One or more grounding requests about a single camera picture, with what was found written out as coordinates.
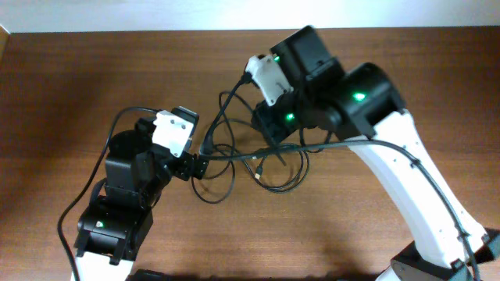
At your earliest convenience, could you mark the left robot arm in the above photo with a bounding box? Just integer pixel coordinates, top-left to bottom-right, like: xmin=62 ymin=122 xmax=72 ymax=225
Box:
xmin=71 ymin=106 xmax=207 ymax=280

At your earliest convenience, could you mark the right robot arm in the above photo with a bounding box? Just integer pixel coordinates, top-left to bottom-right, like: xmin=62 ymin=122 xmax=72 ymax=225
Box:
xmin=245 ymin=26 xmax=499 ymax=280

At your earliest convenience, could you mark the black USB cable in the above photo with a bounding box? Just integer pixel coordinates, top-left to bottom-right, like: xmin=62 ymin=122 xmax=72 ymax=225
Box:
xmin=190 ymin=116 xmax=259 ymax=205
xmin=218 ymin=90 xmax=333 ymax=194

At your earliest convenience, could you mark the left camera cable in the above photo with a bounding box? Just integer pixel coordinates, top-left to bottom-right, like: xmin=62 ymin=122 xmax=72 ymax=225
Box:
xmin=57 ymin=106 xmax=161 ymax=281

